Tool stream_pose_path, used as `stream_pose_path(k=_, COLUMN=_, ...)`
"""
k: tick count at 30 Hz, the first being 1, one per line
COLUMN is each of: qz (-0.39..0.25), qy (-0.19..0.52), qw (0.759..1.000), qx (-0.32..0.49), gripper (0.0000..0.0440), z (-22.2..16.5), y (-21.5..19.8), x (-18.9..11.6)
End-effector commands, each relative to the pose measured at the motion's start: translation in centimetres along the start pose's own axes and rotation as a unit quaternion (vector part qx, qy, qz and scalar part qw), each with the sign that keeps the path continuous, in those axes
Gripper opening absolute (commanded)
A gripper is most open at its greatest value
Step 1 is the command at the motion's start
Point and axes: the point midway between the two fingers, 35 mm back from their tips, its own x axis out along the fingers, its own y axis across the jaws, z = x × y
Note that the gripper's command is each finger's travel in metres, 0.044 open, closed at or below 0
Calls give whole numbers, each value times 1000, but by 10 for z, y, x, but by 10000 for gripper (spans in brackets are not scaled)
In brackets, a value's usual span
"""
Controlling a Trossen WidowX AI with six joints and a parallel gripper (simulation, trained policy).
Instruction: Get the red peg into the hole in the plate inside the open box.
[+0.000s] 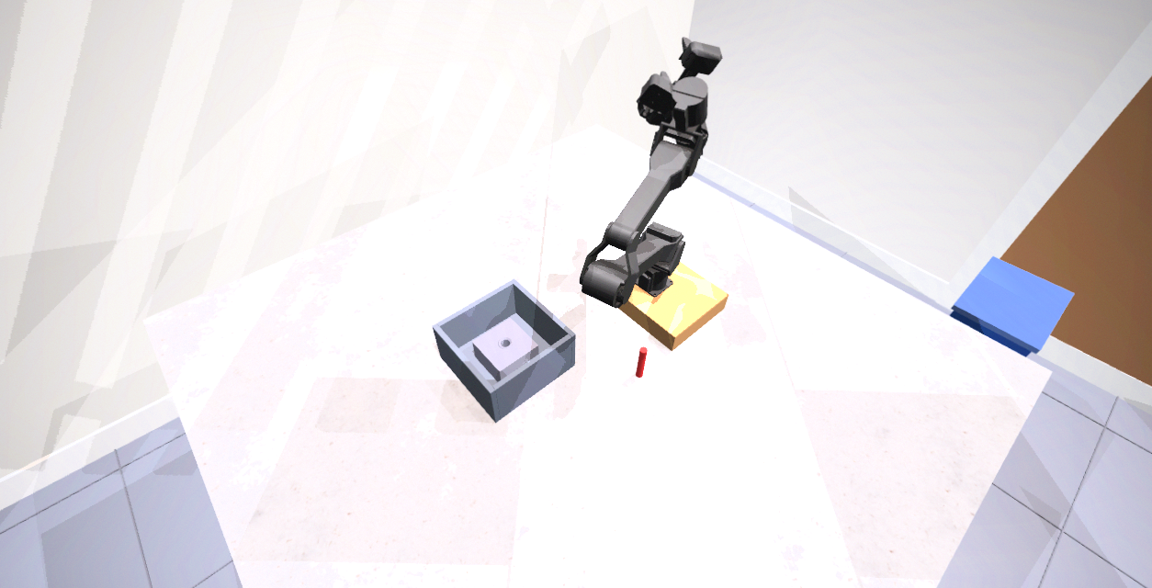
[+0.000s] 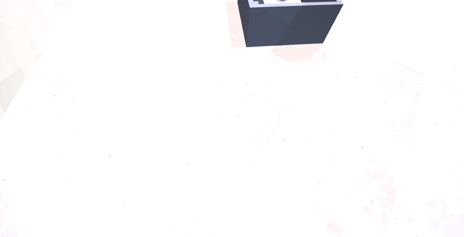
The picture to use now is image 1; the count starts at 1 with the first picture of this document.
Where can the red peg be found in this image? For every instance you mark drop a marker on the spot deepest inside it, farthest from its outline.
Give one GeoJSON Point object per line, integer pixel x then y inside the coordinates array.
{"type": "Point", "coordinates": [641, 361]}

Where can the white square plate with hole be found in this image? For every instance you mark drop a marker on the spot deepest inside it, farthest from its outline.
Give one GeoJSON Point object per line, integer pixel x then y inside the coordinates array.
{"type": "Point", "coordinates": [504, 349]}

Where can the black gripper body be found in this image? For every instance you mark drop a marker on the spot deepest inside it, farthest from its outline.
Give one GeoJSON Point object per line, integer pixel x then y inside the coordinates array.
{"type": "Point", "coordinates": [698, 58]}

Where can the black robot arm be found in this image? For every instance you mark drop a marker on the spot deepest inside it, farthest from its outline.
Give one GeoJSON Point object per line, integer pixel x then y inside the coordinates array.
{"type": "Point", "coordinates": [651, 258]}

